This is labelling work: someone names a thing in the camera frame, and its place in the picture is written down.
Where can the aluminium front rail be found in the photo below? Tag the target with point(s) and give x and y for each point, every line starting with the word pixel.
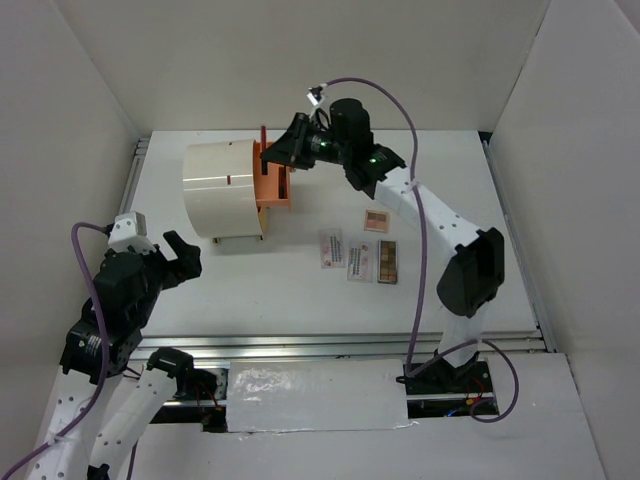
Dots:
pixel 214 350

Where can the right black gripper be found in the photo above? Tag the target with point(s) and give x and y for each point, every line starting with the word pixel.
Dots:
pixel 284 150

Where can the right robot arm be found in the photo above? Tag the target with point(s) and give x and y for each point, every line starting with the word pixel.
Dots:
pixel 469 261

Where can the left aluminium side rail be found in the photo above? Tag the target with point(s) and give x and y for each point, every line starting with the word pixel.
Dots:
pixel 139 156

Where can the dark red lip gloss tube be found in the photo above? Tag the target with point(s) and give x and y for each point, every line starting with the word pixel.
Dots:
pixel 287 182

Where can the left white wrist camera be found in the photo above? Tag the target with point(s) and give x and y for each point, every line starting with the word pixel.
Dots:
pixel 129 234

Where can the clear sticker pack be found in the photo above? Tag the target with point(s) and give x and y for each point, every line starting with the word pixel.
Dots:
pixel 360 263
pixel 331 248

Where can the pink square eyeshadow palette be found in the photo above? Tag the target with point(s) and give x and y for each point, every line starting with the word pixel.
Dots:
pixel 377 221

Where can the long brown eyeshadow palette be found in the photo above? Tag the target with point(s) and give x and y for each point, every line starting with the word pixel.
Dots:
pixel 387 262

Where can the clear sticker pack right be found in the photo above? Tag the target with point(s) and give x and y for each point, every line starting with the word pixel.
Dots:
pixel 360 263

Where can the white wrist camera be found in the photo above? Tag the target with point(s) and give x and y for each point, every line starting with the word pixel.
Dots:
pixel 129 234
pixel 316 95

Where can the clear sticker pack left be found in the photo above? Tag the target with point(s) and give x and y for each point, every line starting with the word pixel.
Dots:
pixel 331 248

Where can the white taped cover plate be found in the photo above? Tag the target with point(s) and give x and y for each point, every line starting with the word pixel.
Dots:
pixel 334 395

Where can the cream round drawer cabinet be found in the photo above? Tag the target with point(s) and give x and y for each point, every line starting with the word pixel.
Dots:
pixel 219 190

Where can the black capped lipstick tube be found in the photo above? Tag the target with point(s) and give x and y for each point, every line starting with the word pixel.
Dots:
pixel 282 189

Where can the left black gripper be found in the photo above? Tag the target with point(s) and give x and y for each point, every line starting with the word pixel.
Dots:
pixel 188 264

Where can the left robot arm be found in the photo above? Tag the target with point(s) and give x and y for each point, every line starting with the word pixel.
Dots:
pixel 81 442

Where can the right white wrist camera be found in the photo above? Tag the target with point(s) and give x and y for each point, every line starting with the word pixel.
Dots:
pixel 316 95

